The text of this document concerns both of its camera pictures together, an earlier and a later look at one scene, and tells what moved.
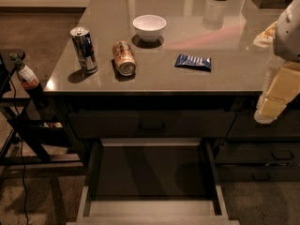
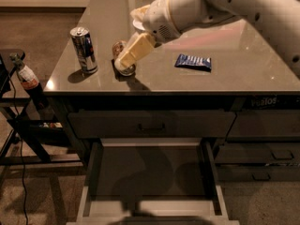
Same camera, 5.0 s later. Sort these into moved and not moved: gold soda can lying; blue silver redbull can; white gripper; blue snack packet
Moved: white gripper
Not moved: blue snack packet; gold soda can lying; blue silver redbull can
